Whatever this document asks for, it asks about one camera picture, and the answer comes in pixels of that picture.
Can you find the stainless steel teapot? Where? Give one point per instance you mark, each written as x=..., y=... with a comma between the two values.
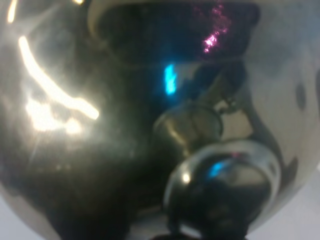
x=156, y=119

